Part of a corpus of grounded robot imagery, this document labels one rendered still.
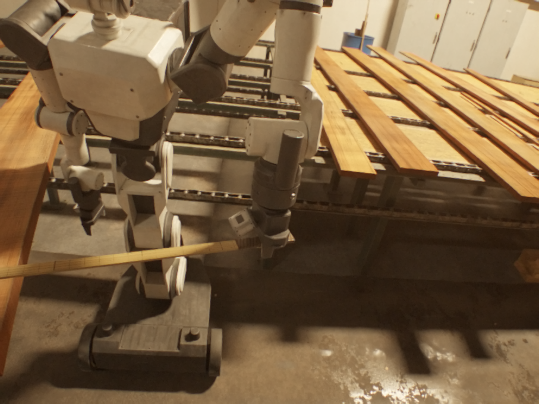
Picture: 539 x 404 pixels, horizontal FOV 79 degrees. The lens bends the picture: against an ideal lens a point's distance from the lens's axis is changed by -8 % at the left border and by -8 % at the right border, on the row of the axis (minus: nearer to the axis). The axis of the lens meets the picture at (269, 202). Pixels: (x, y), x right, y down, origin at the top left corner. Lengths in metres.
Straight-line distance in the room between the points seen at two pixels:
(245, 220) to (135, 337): 1.01
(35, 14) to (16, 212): 0.48
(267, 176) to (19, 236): 0.62
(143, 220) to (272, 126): 0.80
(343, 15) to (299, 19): 7.17
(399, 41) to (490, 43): 1.90
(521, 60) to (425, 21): 2.86
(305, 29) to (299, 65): 0.05
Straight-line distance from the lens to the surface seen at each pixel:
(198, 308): 1.70
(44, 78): 1.04
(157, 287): 1.58
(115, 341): 1.58
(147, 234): 1.31
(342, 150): 1.61
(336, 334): 1.92
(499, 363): 2.25
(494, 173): 1.94
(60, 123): 1.11
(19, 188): 1.17
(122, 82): 0.80
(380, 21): 7.94
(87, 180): 1.29
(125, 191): 1.17
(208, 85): 0.78
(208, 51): 0.75
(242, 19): 0.67
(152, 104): 0.82
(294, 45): 0.57
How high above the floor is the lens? 1.49
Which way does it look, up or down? 33 degrees down
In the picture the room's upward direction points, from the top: 9 degrees clockwise
